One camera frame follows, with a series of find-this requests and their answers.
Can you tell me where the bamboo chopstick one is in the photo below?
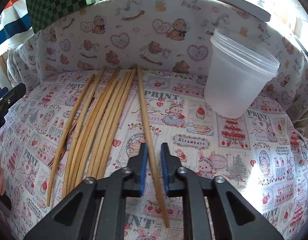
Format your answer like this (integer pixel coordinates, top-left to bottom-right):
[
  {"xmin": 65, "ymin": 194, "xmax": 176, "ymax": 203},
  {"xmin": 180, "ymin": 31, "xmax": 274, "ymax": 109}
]
[{"xmin": 46, "ymin": 74, "xmax": 95, "ymax": 207}]

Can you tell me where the bamboo chopstick two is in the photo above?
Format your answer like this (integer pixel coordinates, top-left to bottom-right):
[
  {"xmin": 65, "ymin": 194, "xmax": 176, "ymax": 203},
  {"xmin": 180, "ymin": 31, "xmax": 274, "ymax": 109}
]
[{"xmin": 62, "ymin": 67, "xmax": 106, "ymax": 198}]

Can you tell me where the bamboo chopstick four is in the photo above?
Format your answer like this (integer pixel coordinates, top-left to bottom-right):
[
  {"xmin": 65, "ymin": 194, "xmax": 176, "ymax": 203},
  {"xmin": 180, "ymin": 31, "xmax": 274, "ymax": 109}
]
[{"xmin": 69, "ymin": 79, "xmax": 118, "ymax": 190}]

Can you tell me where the bamboo chopstick five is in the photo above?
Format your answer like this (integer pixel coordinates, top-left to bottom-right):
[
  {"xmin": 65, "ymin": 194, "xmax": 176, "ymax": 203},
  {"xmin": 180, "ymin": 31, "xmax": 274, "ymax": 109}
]
[{"xmin": 86, "ymin": 72, "xmax": 130, "ymax": 178}]

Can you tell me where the bamboo chopstick six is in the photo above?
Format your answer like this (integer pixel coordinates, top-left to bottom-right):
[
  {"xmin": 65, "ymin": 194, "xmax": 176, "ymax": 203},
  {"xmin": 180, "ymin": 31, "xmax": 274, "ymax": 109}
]
[{"xmin": 89, "ymin": 71, "xmax": 131, "ymax": 178}]

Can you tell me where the bamboo chopstick seven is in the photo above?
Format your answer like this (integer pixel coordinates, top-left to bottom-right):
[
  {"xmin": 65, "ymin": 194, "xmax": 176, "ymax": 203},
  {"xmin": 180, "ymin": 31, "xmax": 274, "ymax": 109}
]
[{"xmin": 93, "ymin": 69, "xmax": 136, "ymax": 179}]

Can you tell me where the bamboo chopstick eight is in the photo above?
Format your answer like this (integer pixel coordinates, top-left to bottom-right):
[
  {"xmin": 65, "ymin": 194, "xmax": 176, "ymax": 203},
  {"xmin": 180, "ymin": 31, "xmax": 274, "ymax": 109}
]
[{"xmin": 137, "ymin": 67, "xmax": 170, "ymax": 228}]

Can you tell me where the bamboo chopstick three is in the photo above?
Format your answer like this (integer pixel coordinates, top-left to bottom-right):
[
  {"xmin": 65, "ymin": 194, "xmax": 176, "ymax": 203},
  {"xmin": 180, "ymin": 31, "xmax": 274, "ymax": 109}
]
[{"xmin": 62, "ymin": 67, "xmax": 121, "ymax": 197}]

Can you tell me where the rose gold fork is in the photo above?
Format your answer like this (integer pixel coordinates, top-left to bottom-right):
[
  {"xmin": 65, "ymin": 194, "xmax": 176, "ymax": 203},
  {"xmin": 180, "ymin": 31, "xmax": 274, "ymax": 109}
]
[{"xmin": 48, "ymin": 119, "xmax": 78, "ymax": 168}]

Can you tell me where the striped window curtain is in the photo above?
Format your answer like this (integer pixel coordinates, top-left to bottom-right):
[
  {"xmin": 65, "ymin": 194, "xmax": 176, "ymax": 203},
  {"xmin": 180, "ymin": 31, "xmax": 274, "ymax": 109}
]
[{"xmin": 0, "ymin": 0, "xmax": 33, "ymax": 56}]

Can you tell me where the translucent plastic cup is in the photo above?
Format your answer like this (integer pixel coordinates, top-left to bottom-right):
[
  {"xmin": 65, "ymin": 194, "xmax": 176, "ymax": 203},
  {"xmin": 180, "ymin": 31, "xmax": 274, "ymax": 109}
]
[{"xmin": 204, "ymin": 28, "xmax": 280, "ymax": 118}]

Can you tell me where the white desk lamp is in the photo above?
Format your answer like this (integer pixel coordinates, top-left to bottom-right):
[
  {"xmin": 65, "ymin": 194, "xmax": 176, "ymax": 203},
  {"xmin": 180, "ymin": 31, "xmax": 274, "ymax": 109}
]
[{"xmin": 217, "ymin": 0, "xmax": 271, "ymax": 22}]

